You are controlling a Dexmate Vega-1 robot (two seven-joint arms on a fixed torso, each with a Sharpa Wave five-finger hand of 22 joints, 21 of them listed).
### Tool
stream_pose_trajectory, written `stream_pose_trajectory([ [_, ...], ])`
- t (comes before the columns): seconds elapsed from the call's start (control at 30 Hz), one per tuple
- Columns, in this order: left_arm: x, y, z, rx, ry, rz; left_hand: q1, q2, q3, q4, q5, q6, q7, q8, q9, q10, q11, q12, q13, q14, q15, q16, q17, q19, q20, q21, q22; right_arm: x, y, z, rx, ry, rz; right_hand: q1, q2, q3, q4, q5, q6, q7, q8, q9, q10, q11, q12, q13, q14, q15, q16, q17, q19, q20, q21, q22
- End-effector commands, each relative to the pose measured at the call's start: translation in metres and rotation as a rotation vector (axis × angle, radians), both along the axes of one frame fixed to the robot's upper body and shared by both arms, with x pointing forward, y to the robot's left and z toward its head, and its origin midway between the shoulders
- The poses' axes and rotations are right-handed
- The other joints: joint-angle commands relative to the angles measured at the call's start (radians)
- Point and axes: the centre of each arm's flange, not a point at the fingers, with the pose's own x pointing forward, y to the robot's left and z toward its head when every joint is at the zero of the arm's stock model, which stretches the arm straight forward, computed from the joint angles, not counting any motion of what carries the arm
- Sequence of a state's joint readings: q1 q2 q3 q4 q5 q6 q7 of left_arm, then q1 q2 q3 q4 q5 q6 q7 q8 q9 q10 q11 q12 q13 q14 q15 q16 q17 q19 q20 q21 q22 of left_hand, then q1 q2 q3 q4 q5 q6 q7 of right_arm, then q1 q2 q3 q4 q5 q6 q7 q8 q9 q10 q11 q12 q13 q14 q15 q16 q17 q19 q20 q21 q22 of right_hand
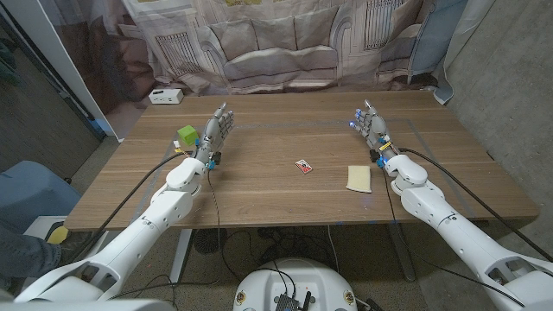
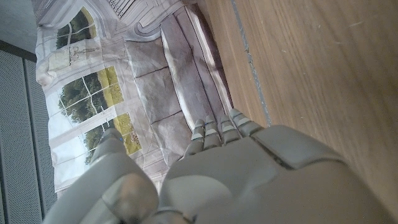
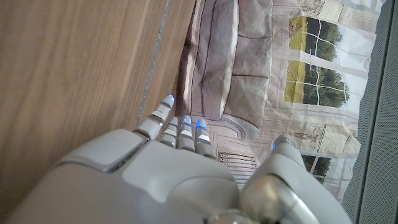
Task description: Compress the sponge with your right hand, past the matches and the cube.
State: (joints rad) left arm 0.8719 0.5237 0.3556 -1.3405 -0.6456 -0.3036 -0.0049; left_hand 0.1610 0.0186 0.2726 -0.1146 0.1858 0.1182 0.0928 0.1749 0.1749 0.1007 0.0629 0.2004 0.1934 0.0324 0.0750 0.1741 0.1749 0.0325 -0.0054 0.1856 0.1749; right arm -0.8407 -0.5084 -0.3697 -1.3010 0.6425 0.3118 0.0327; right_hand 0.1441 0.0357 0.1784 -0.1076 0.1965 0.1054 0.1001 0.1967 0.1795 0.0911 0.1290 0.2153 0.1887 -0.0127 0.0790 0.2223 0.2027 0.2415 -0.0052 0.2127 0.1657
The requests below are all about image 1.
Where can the white floor platform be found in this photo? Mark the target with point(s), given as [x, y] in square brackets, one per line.
[39, 225]

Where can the person in blue jeans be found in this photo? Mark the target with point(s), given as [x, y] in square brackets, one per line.
[26, 255]

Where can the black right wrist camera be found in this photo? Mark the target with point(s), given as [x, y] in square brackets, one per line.
[374, 155]

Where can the white partition panel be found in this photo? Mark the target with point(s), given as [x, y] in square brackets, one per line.
[62, 56]

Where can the blue upholstered chair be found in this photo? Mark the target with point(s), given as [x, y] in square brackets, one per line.
[30, 190]

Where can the white power strip box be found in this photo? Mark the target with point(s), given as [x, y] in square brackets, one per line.
[166, 96]

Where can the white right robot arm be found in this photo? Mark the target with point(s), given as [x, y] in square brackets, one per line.
[453, 229]

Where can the pale yellow sponge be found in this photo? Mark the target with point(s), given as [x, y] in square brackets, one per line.
[358, 179]

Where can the grey table leg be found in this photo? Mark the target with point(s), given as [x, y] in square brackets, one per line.
[402, 255]

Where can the pale grey hanging cloth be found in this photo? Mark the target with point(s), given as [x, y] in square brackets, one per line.
[458, 52]

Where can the green cube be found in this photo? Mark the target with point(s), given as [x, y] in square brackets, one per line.
[187, 135]

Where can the black round floor fan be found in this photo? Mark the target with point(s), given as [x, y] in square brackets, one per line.
[203, 242]

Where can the yellow pad with black rim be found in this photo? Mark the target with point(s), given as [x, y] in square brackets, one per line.
[58, 235]

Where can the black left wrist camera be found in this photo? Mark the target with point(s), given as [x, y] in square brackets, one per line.
[216, 158]

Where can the small red card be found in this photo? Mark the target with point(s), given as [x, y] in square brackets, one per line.
[303, 166]

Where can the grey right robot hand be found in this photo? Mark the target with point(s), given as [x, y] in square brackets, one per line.
[376, 129]

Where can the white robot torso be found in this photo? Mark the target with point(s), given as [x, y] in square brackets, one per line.
[319, 281]

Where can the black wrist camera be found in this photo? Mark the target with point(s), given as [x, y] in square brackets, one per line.
[374, 155]
[216, 158]

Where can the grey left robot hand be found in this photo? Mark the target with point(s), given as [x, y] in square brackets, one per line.
[214, 131]

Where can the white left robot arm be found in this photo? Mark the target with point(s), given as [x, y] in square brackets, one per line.
[142, 224]

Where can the white table leg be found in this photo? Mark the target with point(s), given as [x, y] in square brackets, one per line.
[181, 255]

